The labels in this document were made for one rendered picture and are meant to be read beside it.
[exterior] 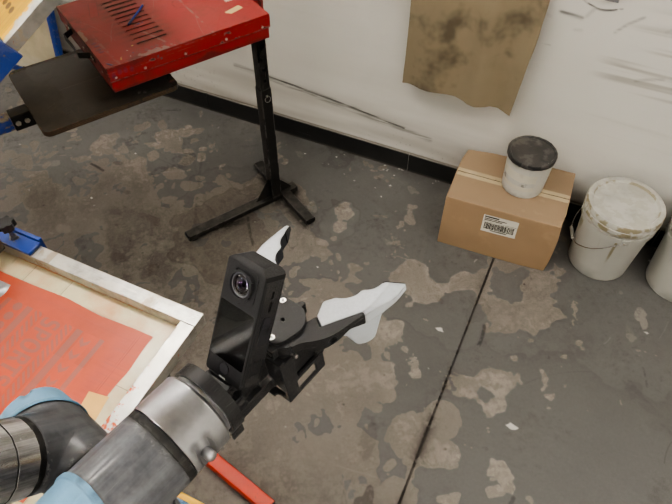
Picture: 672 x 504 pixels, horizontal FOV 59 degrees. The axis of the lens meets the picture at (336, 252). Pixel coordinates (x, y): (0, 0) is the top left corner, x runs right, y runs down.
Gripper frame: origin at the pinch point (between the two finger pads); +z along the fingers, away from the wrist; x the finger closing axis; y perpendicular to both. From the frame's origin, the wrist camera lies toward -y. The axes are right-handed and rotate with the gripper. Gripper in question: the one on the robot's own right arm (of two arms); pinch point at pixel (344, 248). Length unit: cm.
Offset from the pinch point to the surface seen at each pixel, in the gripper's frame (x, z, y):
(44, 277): -98, -5, 59
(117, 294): -77, 2, 59
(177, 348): -55, 1, 62
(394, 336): -62, 88, 161
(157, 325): -66, 3, 64
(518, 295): -32, 139, 165
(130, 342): -67, -4, 64
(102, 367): -67, -12, 64
